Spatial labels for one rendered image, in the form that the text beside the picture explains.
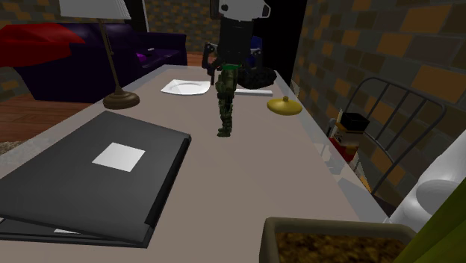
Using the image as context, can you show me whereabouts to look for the green camouflage soldier figure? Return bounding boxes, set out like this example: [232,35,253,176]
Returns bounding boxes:
[214,64,242,138]

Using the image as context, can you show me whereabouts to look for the dark purple sofa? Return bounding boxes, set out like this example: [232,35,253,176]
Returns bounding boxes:
[13,22,188,104]

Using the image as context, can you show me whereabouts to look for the white flat bar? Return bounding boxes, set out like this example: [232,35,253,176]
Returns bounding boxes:
[234,88,273,98]

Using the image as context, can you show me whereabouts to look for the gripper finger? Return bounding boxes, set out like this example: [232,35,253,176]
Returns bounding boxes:
[250,48,264,71]
[202,41,223,87]

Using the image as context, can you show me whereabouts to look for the black lumpy object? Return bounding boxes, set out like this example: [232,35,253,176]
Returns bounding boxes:
[236,66,278,90]

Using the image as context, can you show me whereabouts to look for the gold round lid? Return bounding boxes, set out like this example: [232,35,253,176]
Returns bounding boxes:
[267,96,303,117]

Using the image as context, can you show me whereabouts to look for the brown table lamp white shade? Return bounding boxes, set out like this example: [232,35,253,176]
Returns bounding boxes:
[58,0,141,111]

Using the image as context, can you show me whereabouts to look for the grey-brown table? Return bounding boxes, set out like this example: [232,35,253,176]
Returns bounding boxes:
[0,64,389,263]

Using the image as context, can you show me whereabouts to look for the red nutcracker toy figure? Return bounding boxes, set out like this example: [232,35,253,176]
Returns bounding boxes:
[326,108,370,174]

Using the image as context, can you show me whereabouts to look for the yellow-green plant leaf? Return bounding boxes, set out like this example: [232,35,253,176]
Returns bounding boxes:
[392,188,466,263]

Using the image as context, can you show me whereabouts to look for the white square plate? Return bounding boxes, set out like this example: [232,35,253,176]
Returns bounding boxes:
[160,78,211,96]

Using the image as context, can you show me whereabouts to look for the red cloth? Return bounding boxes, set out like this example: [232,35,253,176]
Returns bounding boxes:
[0,22,87,69]

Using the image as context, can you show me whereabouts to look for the dark metal chair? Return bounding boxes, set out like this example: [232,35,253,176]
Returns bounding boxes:
[344,75,447,199]

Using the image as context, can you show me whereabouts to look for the black binder with white label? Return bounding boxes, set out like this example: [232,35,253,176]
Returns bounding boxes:
[0,110,193,250]

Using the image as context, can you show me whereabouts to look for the olive planter box with soil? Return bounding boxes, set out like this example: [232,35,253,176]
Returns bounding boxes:
[258,217,417,263]

